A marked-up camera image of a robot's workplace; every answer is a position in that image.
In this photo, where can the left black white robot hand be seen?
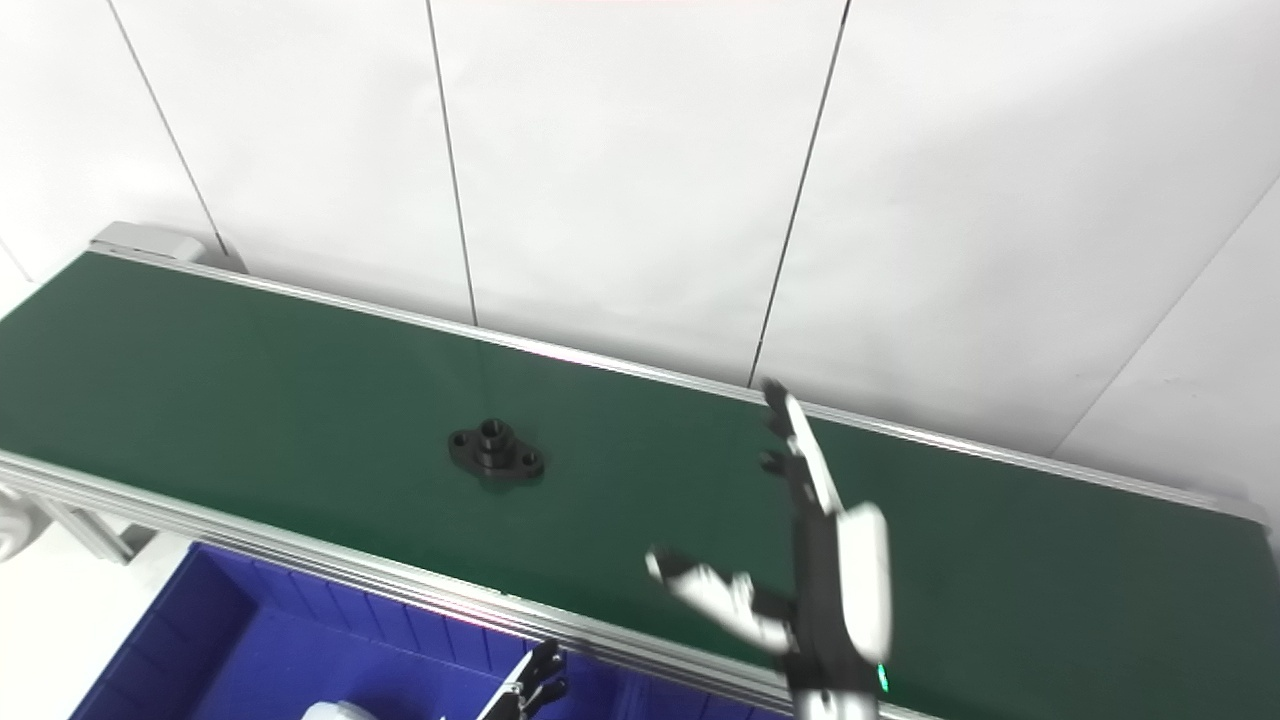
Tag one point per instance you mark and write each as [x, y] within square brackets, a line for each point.
[530, 690]

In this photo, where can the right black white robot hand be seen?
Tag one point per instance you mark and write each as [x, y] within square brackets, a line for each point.
[835, 600]

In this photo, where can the black flange part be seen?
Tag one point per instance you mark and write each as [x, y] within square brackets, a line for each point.
[497, 452]

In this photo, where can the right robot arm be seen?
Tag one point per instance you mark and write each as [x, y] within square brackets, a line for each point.
[838, 710]

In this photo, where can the blue bin with black parts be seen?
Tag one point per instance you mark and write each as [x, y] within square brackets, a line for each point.
[690, 700]

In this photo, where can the blue bin with white parts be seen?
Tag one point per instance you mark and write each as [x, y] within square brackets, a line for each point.
[280, 660]

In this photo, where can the green conveyor belt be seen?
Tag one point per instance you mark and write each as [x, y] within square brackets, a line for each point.
[300, 400]
[300, 555]

